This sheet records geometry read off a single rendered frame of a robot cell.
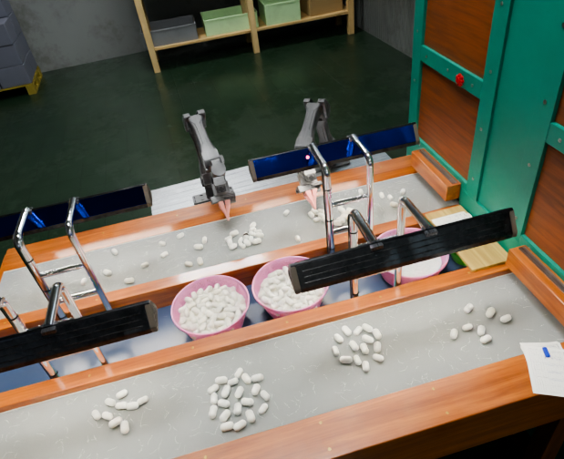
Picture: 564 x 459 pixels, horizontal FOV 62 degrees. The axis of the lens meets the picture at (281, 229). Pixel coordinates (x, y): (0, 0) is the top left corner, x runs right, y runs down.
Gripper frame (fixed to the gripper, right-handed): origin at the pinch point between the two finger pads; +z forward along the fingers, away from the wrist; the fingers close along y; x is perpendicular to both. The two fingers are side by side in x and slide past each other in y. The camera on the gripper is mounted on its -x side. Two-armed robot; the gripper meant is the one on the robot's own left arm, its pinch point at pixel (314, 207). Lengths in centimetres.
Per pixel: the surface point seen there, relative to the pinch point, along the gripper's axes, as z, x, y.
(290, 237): 8.8, 2.4, -12.3
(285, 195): -11.9, 17.0, -7.4
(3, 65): -324, 334, -237
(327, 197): 3.7, -28.0, -0.5
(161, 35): -318, 329, -53
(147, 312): 28, -62, -59
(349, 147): -12.5, -24.3, 13.0
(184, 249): 2, 8, -54
